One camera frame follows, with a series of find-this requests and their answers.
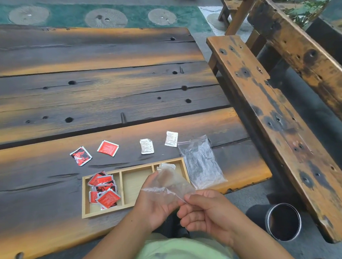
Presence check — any person's right hand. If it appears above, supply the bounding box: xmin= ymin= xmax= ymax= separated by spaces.
xmin=175 ymin=186 xmax=245 ymax=250

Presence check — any person's left hand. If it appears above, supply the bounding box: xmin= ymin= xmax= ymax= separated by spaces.
xmin=132 ymin=170 xmax=188 ymax=233

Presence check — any clear plastic zip bag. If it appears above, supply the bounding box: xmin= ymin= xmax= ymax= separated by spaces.
xmin=177 ymin=133 xmax=228 ymax=192
xmin=140 ymin=160 xmax=196 ymax=207

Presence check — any wooden three-compartment tray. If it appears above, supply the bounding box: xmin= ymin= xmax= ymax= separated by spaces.
xmin=78 ymin=157 xmax=193 ymax=219

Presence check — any pile of red sachets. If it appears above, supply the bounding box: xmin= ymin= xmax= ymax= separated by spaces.
xmin=87 ymin=169 xmax=122 ymax=211

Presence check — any white sachet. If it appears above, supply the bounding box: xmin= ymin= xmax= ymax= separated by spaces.
xmin=139 ymin=138 xmax=155 ymax=155
xmin=163 ymin=130 xmax=180 ymax=148

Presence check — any red black sachet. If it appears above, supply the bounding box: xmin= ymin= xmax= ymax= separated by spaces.
xmin=69 ymin=145 xmax=93 ymax=168

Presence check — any person's left forearm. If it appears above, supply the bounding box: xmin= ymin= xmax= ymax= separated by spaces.
xmin=51 ymin=209 xmax=158 ymax=259

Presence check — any person's light green shirt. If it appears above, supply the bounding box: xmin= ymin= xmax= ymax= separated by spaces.
xmin=123 ymin=227 xmax=242 ymax=259

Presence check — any black lined metal bin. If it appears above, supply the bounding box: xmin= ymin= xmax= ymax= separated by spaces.
xmin=245 ymin=201 xmax=303 ymax=245

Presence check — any long rustic wooden bench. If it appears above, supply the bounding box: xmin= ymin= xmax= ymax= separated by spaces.
xmin=203 ymin=0 xmax=342 ymax=253

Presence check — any round stone floor disc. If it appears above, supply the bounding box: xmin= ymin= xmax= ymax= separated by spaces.
xmin=147 ymin=7 xmax=178 ymax=27
xmin=84 ymin=6 xmax=129 ymax=31
xmin=7 ymin=4 xmax=51 ymax=28

